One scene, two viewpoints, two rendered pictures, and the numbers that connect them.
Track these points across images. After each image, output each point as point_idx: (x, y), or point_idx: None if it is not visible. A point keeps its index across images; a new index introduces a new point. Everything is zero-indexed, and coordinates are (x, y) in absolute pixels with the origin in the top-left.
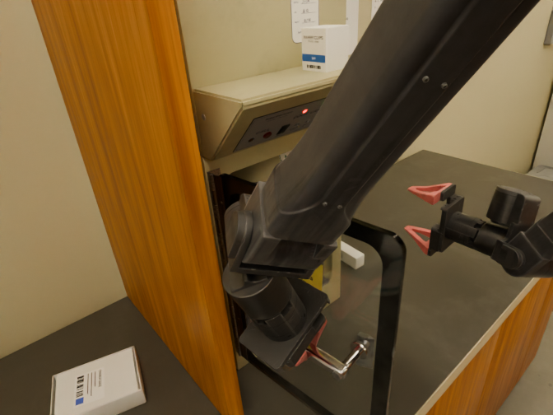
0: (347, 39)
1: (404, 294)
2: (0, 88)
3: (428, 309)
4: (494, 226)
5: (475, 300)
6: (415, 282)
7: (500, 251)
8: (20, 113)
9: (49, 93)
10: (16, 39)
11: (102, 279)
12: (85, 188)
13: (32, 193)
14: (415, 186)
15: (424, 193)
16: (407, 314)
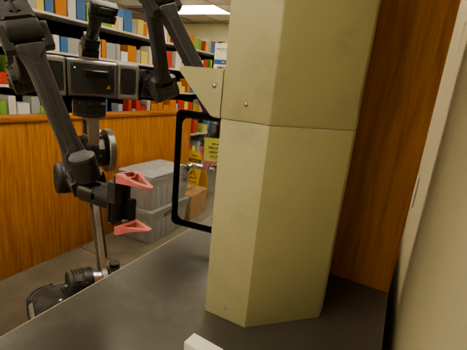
0: (215, 51)
1: (138, 320)
2: (446, 101)
3: (118, 308)
4: (94, 181)
5: (62, 323)
6: (121, 337)
7: (104, 175)
8: (442, 119)
9: (447, 110)
10: (456, 68)
11: (405, 268)
12: (426, 191)
13: (427, 175)
14: (146, 186)
15: (144, 176)
16: (140, 301)
